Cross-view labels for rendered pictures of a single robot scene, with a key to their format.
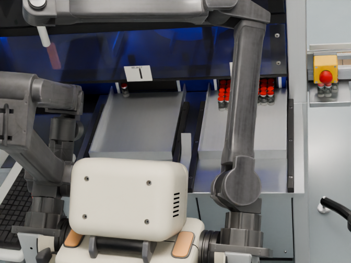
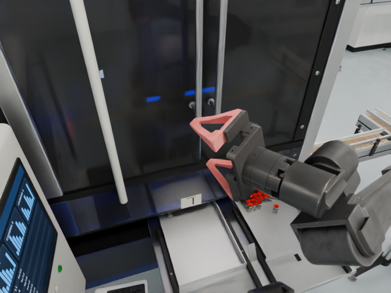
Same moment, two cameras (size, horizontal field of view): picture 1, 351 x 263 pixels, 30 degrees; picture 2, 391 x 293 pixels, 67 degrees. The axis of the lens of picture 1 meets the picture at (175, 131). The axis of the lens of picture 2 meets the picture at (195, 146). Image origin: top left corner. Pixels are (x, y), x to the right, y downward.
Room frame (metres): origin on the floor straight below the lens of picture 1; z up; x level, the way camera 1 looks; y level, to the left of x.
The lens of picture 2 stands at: (1.11, 0.49, 1.93)
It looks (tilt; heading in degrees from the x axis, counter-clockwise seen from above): 39 degrees down; 327
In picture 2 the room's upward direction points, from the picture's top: straight up
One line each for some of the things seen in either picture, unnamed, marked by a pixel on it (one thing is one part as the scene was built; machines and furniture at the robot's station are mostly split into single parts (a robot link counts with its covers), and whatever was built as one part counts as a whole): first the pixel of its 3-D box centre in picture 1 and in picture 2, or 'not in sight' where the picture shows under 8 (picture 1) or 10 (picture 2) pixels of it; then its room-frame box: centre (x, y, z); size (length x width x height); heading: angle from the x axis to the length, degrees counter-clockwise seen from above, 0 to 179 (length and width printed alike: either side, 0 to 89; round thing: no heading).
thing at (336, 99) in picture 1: (329, 91); not in sight; (1.68, -0.52, 0.87); 0.14 x 0.13 x 0.02; 166
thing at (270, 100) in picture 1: (246, 98); (263, 199); (1.67, -0.24, 0.91); 0.18 x 0.02 x 0.05; 76
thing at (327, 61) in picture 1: (325, 68); not in sight; (1.64, -0.49, 0.99); 0.08 x 0.07 x 0.07; 166
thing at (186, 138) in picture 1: (184, 155); (258, 264); (1.45, -0.01, 0.91); 0.14 x 0.03 x 0.06; 165
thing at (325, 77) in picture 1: (325, 76); not in sight; (1.60, -0.48, 0.99); 0.04 x 0.04 x 0.04; 76
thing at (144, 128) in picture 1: (140, 120); (198, 237); (1.67, 0.11, 0.90); 0.34 x 0.26 x 0.04; 166
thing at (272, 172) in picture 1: (190, 140); (243, 244); (1.56, -0.04, 0.87); 0.70 x 0.48 x 0.02; 76
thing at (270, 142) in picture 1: (245, 118); (273, 215); (1.59, -0.22, 0.90); 0.34 x 0.26 x 0.04; 166
